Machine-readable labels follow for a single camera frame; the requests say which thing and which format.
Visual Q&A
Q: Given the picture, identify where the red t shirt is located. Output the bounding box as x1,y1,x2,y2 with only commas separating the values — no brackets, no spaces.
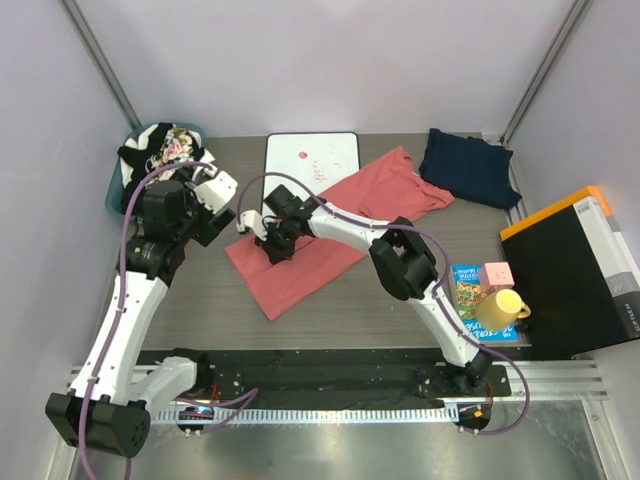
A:
226,147,454,321

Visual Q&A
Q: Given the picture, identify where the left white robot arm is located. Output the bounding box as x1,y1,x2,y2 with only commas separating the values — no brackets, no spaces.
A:
45,162,237,458

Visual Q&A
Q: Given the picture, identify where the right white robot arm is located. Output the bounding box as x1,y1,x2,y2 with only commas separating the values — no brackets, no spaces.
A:
239,185,492,395

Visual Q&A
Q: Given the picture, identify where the black floral t shirt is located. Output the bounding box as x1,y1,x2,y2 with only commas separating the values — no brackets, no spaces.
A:
118,123,213,209

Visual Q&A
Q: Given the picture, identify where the white board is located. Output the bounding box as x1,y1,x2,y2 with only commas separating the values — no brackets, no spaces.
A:
265,132,360,195

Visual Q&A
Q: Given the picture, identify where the blue illustrated book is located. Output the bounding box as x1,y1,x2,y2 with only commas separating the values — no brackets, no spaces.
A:
450,264,519,343

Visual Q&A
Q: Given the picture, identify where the folded navy t shirt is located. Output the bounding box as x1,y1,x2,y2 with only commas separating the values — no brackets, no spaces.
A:
418,128,522,210

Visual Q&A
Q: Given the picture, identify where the pink power adapter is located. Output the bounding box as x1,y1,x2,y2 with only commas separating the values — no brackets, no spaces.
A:
478,262,515,294

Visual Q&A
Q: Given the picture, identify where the yellow cup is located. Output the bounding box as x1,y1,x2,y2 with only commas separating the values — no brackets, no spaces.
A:
475,289,531,332

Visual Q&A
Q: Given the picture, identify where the black orange box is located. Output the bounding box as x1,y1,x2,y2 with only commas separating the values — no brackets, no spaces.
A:
500,185,639,360

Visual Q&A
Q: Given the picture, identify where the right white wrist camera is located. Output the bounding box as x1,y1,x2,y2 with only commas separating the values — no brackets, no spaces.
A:
236,210,267,240

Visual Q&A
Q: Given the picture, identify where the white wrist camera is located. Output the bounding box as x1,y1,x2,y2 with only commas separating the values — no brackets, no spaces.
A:
193,171,238,214
236,210,267,240

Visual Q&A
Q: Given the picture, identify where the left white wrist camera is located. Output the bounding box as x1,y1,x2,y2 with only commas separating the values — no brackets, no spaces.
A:
193,171,238,214

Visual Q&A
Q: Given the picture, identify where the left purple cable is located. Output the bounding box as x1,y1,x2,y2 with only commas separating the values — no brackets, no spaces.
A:
79,160,259,480

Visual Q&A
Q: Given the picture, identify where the purple cable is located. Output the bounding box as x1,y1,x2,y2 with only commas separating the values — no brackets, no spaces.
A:
237,172,531,437
79,160,259,480

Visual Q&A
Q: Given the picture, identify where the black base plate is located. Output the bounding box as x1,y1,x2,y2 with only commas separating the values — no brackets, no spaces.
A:
139,349,521,411

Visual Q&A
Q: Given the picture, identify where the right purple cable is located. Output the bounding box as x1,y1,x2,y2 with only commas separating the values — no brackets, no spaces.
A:
237,172,531,437

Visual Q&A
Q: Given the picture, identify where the left aluminium corner post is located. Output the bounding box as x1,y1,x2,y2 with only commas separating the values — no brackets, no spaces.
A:
58,0,141,129

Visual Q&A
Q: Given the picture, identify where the aluminium corner post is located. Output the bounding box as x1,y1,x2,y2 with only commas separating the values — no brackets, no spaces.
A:
502,0,594,146
58,0,141,129

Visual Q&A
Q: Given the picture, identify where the aluminium frame rail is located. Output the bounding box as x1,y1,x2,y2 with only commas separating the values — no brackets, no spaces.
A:
60,362,610,426

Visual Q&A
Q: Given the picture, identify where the right aluminium corner post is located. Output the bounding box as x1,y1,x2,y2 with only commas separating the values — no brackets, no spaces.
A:
502,0,594,146

